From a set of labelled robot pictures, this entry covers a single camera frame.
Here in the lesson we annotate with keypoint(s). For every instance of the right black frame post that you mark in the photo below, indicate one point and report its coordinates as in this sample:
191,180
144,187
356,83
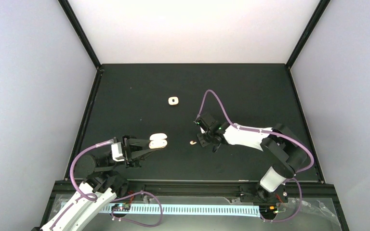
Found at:
309,28

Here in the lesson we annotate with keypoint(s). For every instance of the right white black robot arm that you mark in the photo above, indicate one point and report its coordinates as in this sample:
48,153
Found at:
286,156

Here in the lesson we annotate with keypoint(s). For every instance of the small green circuit board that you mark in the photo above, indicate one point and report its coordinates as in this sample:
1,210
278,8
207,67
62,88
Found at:
116,208

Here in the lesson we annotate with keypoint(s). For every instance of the right base circuit board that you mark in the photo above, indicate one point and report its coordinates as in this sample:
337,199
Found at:
271,209

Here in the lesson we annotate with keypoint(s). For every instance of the left black frame post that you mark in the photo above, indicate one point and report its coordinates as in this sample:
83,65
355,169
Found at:
70,14

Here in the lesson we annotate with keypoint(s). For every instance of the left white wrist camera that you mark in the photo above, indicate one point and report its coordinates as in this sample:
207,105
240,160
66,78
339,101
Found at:
117,152

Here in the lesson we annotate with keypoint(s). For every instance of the pink earbuds charging case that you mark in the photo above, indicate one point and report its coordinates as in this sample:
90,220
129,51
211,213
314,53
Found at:
173,100

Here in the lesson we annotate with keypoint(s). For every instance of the black frame post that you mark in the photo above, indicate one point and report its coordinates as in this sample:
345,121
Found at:
309,28
70,14

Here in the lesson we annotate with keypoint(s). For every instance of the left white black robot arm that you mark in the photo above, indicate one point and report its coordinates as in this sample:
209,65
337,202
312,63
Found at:
103,184

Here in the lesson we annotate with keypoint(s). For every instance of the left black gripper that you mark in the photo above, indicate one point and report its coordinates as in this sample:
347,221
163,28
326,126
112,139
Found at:
133,151

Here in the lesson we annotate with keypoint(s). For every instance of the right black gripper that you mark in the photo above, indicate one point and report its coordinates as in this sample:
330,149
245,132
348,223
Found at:
202,142

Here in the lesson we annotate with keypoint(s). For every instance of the white slotted cable duct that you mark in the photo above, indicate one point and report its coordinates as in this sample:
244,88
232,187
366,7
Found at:
181,209

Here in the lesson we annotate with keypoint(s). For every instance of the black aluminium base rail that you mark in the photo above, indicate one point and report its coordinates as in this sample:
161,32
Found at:
243,190

